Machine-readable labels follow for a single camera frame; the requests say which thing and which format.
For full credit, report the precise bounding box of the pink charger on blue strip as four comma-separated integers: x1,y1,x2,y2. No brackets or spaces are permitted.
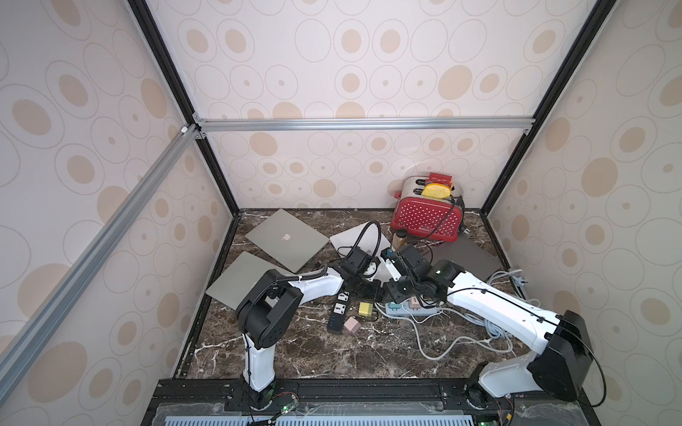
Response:
408,296,422,311

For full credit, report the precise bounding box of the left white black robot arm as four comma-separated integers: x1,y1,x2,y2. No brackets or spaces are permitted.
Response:
236,248,380,406

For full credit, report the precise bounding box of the yellow toast toy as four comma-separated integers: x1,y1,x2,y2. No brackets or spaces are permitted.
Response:
422,182,452,200

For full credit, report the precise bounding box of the yellow charger plug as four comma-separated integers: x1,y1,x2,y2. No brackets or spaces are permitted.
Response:
358,302,374,318

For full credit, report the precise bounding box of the black charger cable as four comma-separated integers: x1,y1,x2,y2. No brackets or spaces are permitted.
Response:
303,241,385,323

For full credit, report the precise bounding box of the black toaster cable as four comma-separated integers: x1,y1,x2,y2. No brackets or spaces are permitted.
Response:
425,193,472,241

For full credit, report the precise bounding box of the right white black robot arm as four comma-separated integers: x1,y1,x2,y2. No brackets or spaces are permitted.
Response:
381,244,596,409

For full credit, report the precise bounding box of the black power strip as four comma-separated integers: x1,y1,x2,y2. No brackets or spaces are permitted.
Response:
327,291,350,335

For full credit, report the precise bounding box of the silver laptop front left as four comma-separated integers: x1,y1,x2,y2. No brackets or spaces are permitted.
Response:
206,252,291,310

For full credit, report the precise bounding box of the horizontal aluminium frame bar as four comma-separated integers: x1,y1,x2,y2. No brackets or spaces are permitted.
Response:
199,116,536,132

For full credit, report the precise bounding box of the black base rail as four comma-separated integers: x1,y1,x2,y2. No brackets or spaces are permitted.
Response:
142,379,600,425

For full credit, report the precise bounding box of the white cable bundle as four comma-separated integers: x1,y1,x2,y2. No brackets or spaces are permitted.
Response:
369,268,542,361

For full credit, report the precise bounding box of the red toaster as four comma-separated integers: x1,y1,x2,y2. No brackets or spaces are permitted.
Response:
391,173,465,242

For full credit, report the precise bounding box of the dark grey laptop right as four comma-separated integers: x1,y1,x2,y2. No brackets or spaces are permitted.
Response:
432,236,503,282

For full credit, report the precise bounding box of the silver laptop back left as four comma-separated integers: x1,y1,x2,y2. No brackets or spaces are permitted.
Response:
246,209,329,273

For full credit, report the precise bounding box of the red toast toy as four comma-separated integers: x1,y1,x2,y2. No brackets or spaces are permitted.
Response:
426,173,453,187

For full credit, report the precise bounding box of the diagonal aluminium frame bar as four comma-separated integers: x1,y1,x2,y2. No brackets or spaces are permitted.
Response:
1,124,199,403

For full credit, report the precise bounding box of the silver laptop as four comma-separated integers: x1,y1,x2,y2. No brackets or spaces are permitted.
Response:
246,209,329,273
206,252,291,310

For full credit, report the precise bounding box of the light blue power strip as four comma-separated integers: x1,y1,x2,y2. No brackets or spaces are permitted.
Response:
385,301,442,321

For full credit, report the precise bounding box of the pink charger plug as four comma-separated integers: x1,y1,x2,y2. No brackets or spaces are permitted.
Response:
344,317,362,335

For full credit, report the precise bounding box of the white laptop centre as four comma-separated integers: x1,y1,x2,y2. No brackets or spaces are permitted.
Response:
330,222,392,282

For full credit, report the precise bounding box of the brown lid bottle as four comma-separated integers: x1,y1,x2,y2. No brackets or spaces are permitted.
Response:
392,228,408,250

